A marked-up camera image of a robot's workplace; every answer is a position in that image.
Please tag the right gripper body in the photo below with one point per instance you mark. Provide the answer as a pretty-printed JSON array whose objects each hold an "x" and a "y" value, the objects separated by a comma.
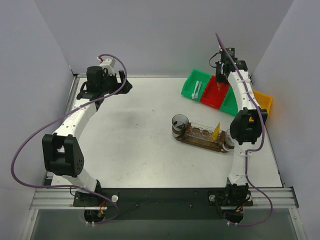
[{"x": 220, "y": 77}]

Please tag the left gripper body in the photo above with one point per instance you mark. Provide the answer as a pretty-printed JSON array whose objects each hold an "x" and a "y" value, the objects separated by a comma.
[{"x": 120, "y": 80}]

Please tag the orange toothpaste tube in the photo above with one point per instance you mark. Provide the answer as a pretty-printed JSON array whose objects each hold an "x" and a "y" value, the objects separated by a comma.
[{"x": 220, "y": 85}]

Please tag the grey glass cup with holder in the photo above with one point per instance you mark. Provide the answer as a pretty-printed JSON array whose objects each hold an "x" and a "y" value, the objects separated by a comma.
[{"x": 179, "y": 125}]

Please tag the yellow toothpaste tube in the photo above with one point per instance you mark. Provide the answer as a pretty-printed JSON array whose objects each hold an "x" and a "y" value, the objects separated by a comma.
[{"x": 216, "y": 132}]

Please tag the clear acrylic toothbrush rack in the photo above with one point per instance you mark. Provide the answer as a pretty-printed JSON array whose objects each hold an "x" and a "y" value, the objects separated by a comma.
[{"x": 200, "y": 136}]

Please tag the clear glass cup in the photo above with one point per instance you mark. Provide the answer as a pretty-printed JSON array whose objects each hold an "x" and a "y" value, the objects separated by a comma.
[{"x": 228, "y": 144}]

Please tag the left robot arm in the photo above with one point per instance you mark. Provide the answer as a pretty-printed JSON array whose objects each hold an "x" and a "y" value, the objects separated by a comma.
[{"x": 61, "y": 150}]

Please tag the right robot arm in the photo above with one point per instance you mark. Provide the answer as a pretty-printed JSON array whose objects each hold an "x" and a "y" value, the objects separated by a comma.
[{"x": 247, "y": 130}]

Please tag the light blue toothbrush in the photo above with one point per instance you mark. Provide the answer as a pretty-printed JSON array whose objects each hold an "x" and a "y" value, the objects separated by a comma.
[{"x": 198, "y": 89}]

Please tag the white toothbrush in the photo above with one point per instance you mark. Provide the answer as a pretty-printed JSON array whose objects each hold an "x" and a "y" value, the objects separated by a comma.
[{"x": 193, "y": 95}]

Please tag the brown oval wooden tray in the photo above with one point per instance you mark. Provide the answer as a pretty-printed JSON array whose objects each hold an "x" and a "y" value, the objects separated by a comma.
[{"x": 200, "y": 136}]

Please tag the green bin with toothbrushes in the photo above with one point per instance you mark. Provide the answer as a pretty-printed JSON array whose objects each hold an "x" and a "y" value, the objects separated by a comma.
[{"x": 189, "y": 84}]

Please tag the red bin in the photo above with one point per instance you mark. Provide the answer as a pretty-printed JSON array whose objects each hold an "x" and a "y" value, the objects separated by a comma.
[{"x": 211, "y": 96}]

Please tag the green bin with cups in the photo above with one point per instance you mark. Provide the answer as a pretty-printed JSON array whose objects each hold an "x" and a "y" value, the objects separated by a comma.
[{"x": 229, "y": 104}]

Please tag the yellow bin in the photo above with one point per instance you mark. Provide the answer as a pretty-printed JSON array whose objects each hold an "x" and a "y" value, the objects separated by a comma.
[{"x": 264, "y": 101}]

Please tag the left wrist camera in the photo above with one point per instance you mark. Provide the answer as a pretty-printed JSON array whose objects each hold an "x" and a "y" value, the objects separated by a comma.
[{"x": 108, "y": 63}]

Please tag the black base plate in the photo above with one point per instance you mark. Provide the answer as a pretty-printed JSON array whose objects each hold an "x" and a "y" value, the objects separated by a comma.
[{"x": 163, "y": 204}]

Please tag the aluminium frame rail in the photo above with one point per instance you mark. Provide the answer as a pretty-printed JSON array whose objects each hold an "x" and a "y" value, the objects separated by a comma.
[{"x": 64, "y": 198}]

